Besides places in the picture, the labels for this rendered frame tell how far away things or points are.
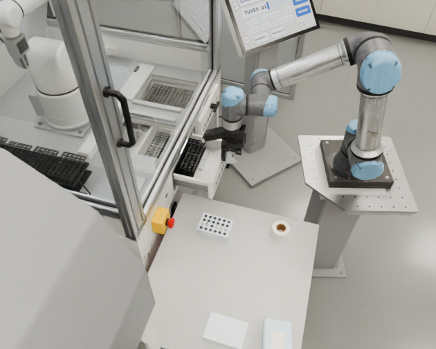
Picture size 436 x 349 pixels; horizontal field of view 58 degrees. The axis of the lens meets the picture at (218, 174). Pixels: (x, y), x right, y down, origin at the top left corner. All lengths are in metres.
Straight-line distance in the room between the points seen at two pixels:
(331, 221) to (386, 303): 0.65
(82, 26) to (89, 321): 0.55
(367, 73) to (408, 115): 2.27
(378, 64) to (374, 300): 1.48
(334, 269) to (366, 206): 0.75
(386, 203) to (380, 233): 0.89
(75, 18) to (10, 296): 0.52
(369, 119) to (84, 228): 1.10
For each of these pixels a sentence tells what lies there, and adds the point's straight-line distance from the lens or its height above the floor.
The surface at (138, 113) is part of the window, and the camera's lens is 1.19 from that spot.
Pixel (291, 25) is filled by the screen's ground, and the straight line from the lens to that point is 2.29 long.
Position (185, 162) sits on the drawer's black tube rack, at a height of 0.90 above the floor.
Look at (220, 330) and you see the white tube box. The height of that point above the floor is 0.81.
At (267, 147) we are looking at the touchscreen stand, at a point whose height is 0.04.
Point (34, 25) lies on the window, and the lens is 0.92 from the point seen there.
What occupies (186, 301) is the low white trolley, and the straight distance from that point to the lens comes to 1.46.
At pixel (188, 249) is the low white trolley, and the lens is 1.55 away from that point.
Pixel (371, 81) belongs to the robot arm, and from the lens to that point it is 1.32.
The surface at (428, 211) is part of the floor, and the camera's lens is 2.92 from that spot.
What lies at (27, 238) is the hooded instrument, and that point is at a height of 1.68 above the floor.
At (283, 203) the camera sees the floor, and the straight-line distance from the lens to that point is 2.65.
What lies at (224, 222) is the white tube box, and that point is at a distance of 1.57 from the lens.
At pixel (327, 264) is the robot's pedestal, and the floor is 0.06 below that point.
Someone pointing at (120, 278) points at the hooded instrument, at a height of 1.54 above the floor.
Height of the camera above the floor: 2.10
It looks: 49 degrees down
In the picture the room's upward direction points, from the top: straight up
